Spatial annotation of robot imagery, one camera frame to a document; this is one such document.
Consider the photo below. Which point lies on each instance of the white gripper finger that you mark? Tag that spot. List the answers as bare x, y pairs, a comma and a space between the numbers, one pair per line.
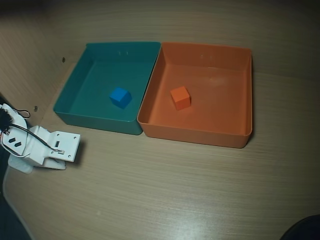
56, 165

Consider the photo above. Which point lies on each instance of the orange cube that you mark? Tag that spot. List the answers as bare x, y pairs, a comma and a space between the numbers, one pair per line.
180, 98

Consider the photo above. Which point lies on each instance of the blue cube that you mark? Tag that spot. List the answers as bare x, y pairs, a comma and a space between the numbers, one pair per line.
120, 97

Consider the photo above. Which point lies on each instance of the teal plastic box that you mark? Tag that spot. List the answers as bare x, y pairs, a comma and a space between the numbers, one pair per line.
100, 75

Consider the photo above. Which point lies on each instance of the orange plastic box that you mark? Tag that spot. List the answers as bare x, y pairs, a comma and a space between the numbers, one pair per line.
212, 112

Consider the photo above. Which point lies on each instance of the dark round object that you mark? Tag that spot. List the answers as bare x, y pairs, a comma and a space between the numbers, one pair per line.
305, 230

